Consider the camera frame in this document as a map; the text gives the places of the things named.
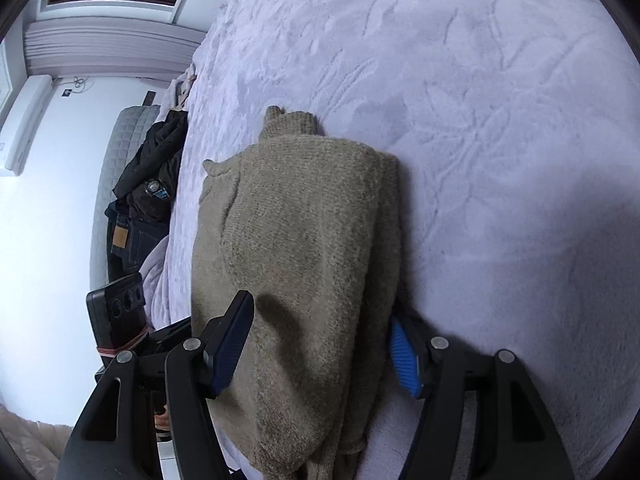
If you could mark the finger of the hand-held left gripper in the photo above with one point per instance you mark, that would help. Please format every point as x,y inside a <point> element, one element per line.
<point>172,334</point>

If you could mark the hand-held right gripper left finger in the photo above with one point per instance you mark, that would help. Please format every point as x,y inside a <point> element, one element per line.
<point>230,345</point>

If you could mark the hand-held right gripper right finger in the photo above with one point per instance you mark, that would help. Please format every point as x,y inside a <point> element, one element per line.
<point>406,360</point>

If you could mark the tan knitted sweater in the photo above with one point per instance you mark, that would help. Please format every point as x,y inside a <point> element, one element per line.
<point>300,235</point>

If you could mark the person's left forearm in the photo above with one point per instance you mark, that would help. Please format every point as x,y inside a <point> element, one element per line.
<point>30,435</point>

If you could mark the person's left hand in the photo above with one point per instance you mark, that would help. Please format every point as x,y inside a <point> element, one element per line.
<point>161,417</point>

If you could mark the lilac smooth quilt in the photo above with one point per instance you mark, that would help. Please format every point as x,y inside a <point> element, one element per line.
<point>157,280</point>

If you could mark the dark blue jeans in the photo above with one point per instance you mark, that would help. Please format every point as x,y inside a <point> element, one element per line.
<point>132,245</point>

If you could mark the black jacket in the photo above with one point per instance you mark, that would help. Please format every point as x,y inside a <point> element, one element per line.
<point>155,165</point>

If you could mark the grey quilted headboard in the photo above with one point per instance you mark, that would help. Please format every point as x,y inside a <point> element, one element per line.
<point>112,160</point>

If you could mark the white air conditioner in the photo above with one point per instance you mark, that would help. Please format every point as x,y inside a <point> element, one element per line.
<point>25,125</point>

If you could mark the lavender plush bed blanket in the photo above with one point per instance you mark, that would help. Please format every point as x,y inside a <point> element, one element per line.
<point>500,160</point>

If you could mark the beige small cloth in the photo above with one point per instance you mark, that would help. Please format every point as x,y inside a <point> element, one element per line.
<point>184,85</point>

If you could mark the pale pleated curtain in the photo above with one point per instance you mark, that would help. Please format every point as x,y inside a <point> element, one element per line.
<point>110,50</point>

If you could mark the dark wall outlet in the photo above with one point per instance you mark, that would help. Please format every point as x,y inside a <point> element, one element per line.
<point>149,98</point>

